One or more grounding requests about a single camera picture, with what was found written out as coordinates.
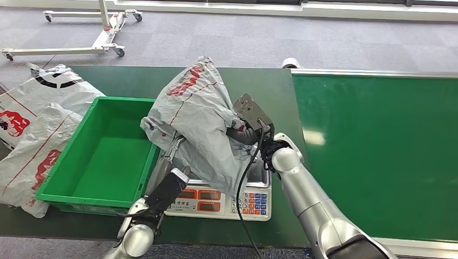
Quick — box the white wheeled stand frame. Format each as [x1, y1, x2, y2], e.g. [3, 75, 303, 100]
[1, 0, 144, 62]

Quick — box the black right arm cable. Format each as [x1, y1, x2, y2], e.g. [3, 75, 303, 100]
[235, 119, 266, 259]

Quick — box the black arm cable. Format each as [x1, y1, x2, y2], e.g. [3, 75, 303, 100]
[113, 208, 153, 220]
[235, 119, 266, 259]

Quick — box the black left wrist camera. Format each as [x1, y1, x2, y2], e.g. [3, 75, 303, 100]
[144, 167, 190, 216]

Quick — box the white mailer bag black print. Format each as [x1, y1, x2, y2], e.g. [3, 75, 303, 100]
[0, 63, 106, 150]

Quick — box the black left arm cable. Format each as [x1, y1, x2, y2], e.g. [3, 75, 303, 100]
[113, 208, 153, 220]

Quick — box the white weighing scale steel tray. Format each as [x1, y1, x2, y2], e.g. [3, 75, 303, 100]
[157, 156, 272, 222]

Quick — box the white mailer bag red print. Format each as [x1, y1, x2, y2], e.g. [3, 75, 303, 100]
[0, 103, 84, 219]

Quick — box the green conveyor belt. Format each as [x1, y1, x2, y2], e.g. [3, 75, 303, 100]
[290, 68, 458, 251]

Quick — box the green plastic basket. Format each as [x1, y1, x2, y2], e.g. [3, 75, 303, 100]
[35, 96, 162, 216]

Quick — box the grey plastic mailer package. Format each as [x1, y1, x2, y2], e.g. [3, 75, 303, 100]
[139, 55, 259, 197]

